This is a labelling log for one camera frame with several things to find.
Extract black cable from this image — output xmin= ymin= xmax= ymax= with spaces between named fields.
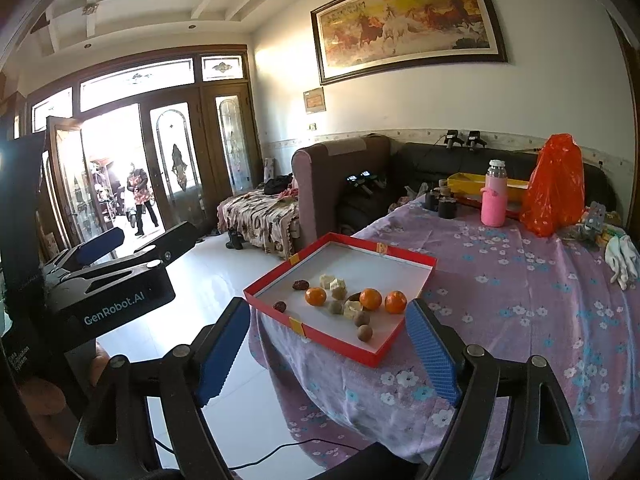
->
xmin=152 ymin=437 xmax=381 ymax=471

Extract pink sleeved bottle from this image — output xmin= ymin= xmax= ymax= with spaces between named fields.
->
xmin=481 ymin=160 xmax=510 ymax=227

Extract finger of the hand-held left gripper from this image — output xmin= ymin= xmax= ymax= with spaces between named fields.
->
xmin=42 ymin=226 xmax=126 ymax=281
xmin=65 ymin=221 xmax=197 ymax=297

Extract small framed certificate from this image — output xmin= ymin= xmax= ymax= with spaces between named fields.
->
xmin=303 ymin=86 xmax=327 ymax=115

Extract red plastic bag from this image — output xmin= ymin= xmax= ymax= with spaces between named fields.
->
xmin=520 ymin=133 xmax=586 ymax=237

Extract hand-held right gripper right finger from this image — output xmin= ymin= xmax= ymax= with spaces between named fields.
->
xmin=406 ymin=298 xmax=592 ymax=480

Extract framed horse painting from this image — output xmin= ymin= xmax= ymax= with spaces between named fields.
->
xmin=310 ymin=0 xmax=508 ymax=86

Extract metal bracket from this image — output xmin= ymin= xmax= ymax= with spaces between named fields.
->
xmin=582 ymin=201 xmax=607 ymax=241

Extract clear plastic bag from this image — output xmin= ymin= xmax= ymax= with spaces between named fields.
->
xmin=390 ymin=182 xmax=431 ymax=211

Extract brown armchair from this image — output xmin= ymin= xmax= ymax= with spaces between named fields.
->
xmin=291 ymin=134 xmax=393 ymax=261

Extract wooden glass doors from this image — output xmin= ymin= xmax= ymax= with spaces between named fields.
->
xmin=0 ymin=45 xmax=261 ymax=261

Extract patterned cloth covered bench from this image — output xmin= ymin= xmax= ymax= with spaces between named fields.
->
xmin=217 ymin=187 xmax=301 ymax=261

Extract red cardboard tray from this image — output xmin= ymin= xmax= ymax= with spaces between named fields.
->
xmin=243 ymin=231 xmax=437 ymax=368

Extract white gloves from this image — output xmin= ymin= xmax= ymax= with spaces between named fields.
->
xmin=605 ymin=234 xmax=640 ymax=291

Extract black leather sofa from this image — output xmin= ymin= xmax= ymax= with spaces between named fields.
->
xmin=337 ymin=142 xmax=616 ymax=241

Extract person's left hand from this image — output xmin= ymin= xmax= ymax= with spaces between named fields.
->
xmin=20 ymin=345 xmax=115 ymax=453

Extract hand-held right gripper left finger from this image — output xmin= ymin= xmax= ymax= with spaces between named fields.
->
xmin=67 ymin=297 xmax=251 ymax=480

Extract black clothes pile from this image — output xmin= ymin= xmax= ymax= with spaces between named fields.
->
xmin=262 ymin=174 xmax=294 ymax=196

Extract yellow wooden frame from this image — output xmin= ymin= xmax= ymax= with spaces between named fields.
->
xmin=447 ymin=172 xmax=531 ymax=197

